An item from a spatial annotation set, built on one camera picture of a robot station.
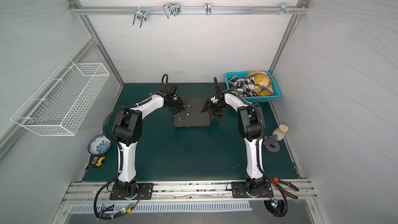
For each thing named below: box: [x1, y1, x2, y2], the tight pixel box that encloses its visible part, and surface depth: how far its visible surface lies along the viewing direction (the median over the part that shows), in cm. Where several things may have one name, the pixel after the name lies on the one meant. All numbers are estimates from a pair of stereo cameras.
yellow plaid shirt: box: [245, 71, 274, 96], surface depth 109 cm
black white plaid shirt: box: [228, 75, 257, 97], surface depth 110 cm
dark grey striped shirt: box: [174, 98, 213, 128], surface depth 97 cm
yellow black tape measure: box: [89, 154, 106, 167], surface depth 83 cm
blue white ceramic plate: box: [87, 133, 112, 156], surface depth 88 cm
